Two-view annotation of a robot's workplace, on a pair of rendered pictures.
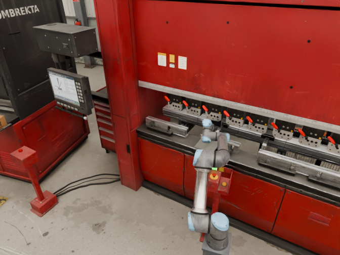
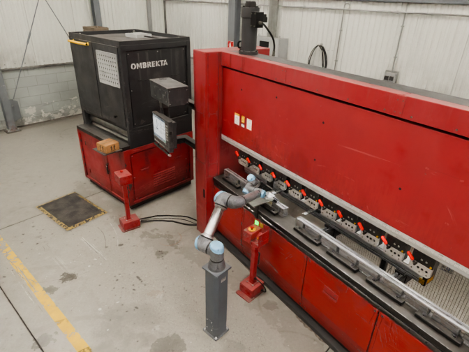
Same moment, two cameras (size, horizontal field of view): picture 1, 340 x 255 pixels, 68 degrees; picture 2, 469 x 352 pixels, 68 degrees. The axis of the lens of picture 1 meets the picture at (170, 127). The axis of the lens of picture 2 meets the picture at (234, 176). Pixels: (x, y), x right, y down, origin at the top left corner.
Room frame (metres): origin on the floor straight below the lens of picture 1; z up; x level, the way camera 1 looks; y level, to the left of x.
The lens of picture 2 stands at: (-1.00, -1.33, 2.80)
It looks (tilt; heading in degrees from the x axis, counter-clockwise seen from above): 27 degrees down; 23
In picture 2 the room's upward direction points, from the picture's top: 2 degrees clockwise
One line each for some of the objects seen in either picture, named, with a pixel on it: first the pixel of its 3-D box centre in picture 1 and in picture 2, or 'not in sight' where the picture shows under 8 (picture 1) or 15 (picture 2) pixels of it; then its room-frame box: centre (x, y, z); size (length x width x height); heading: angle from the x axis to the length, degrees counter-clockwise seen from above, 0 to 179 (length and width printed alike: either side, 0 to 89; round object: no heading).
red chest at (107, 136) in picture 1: (122, 122); not in sight; (3.09, 0.68, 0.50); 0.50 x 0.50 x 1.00; 60
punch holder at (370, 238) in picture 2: not in sight; (373, 232); (1.43, -1.45, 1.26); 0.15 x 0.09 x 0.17; 60
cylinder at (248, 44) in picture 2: not in sight; (256, 28); (2.40, -0.04, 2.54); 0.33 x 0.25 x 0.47; 60
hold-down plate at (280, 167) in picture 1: (277, 167); (306, 235); (1.67, -0.93, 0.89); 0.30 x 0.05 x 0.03; 60
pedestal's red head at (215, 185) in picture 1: (219, 179); (255, 233); (1.67, -0.44, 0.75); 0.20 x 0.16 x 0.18; 69
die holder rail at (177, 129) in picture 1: (166, 126); (238, 180); (2.30, 0.04, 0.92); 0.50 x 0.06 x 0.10; 60
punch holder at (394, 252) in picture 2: not in sight; (397, 246); (1.32, -1.62, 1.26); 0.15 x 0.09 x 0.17; 60
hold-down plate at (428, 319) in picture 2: not in sight; (437, 327); (1.06, -1.96, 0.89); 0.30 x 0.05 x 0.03; 60
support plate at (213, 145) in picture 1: (209, 142); (258, 199); (1.90, -0.36, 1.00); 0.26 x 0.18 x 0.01; 150
